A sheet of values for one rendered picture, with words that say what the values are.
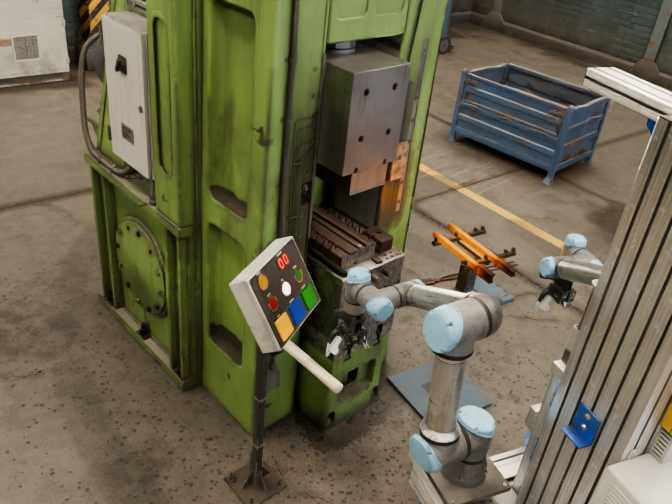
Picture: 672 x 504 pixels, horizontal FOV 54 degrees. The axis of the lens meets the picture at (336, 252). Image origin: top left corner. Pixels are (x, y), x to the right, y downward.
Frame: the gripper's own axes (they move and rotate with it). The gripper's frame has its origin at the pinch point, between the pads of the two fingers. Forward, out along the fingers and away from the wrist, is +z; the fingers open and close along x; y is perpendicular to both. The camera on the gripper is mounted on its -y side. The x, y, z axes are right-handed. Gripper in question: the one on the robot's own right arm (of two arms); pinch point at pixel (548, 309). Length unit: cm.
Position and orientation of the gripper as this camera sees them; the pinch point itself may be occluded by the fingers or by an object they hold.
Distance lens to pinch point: 281.7
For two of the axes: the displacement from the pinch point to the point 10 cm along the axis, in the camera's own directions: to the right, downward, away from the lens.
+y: 3.9, 5.2, -7.6
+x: 9.2, -1.3, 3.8
